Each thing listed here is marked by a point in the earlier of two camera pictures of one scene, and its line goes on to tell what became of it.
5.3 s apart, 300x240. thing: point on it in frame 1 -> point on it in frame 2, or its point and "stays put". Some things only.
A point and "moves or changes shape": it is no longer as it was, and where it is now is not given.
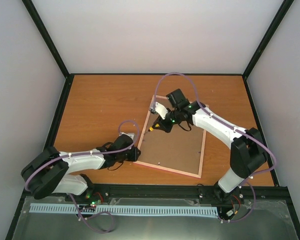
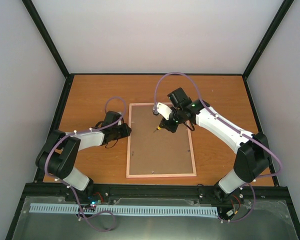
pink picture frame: x=180 y=151 moves or changes shape
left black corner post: x=46 y=36 stays put
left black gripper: x=134 y=156 -> x=125 y=132
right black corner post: x=280 y=15 stays put
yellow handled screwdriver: x=151 y=129 moves or changes shape
